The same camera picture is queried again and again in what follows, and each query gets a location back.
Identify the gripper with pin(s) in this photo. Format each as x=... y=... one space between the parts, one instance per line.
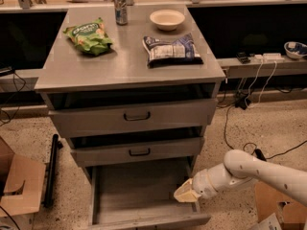
x=203 y=182

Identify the grey bottom drawer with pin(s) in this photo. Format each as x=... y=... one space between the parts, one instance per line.
x=140 y=196

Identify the grey drawer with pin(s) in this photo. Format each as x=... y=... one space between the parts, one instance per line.
x=140 y=196
x=137 y=152
x=71 y=123

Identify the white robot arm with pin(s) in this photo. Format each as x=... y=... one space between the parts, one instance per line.
x=237 y=170

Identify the grey middle drawer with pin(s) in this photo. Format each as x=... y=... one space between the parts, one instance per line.
x=137 y=152

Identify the grey drawer cabinet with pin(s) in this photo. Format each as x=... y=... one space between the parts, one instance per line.
x=73 y=80

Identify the grey top drawer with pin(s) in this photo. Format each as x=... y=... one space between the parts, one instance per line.
x=71 y=123

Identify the black bar right floor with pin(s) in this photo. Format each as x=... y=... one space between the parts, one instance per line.
x=260 y=155

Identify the black bar floor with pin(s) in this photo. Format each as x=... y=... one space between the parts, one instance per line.
x=260 y=155
x=56 y=145

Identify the black power adapter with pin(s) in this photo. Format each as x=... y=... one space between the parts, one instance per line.
x=243 y=103

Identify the right cardboard box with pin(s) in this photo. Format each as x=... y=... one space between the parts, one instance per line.
x=291 y=214

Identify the cardboard box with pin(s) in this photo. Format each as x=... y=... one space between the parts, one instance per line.
x=22 y=180
x=291 y=214

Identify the black bar left floor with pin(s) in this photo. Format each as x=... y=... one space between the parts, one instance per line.
x=56 y=145

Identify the blue white snack bag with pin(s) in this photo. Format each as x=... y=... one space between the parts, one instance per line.
x=179 y=52

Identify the black phone on ledge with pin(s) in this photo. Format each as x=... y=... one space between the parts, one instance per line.
x=243 y=58

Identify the white power strip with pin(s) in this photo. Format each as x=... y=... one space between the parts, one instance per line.
x=270 y=57

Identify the left cardboard box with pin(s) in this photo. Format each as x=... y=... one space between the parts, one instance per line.
x=22 y=180

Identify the white empty bowl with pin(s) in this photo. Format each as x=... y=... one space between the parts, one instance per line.
x=167 y=20

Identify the blue patterned bowl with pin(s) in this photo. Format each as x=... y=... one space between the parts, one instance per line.
x=295 y=50

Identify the green chip bag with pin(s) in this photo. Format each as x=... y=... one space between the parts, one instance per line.
x=90 y=38

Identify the silver soda can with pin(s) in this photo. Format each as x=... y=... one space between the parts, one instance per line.
x=121 y=14

